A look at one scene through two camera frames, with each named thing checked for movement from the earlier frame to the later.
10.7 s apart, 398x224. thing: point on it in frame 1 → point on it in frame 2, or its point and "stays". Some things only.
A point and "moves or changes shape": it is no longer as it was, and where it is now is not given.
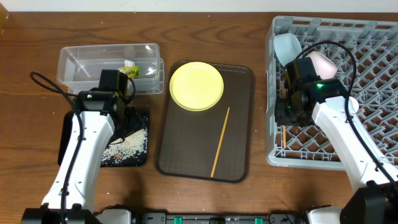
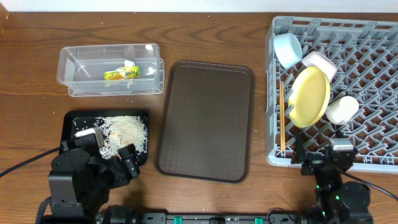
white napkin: (129, 63) stays
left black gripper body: (123, 125) → (123, 166)
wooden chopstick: (220, 144) → (281, 114)
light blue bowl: (287, 47) stays
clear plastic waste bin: (80, 66) stays
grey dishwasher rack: (365, 53) stays
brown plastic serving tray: (188, 141) stays
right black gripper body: (286, 114) → (313, 165)
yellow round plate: (196, 86) moves or changes shape
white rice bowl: (325, 68) stays
